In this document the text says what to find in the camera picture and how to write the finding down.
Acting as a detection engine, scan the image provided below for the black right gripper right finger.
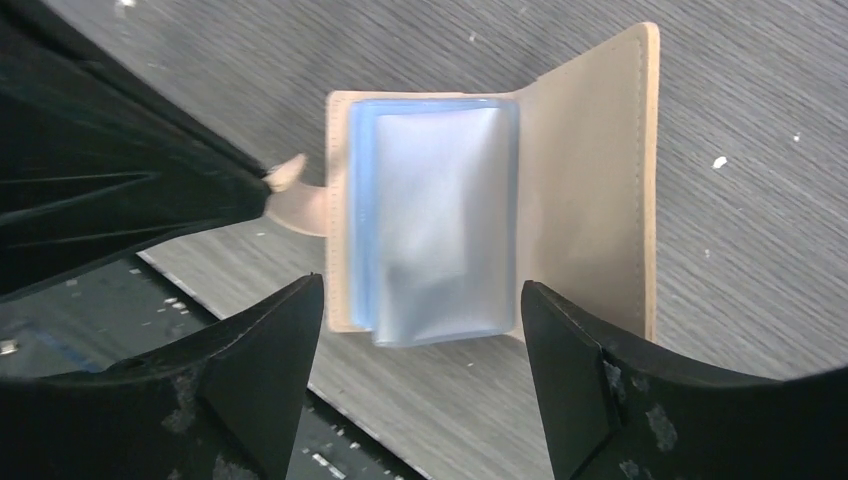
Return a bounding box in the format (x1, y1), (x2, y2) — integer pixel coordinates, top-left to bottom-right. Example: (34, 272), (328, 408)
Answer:
(521, 281), (847, 480)

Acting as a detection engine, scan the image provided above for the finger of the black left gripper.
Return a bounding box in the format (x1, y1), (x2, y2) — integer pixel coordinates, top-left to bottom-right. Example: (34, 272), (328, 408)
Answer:
(1, 1), (271, 301)

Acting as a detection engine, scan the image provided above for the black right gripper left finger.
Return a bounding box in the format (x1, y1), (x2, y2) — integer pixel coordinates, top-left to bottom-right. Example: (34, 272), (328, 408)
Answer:
(1, 274), (324, 479)

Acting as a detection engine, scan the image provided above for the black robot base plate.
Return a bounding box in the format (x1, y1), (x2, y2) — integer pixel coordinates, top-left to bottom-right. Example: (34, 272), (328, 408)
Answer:
(0, 251), (425, 480)

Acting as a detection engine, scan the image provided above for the beige leather card holder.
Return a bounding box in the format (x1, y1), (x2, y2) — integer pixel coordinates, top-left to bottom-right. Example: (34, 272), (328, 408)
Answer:
(265, 22), (660, 348)

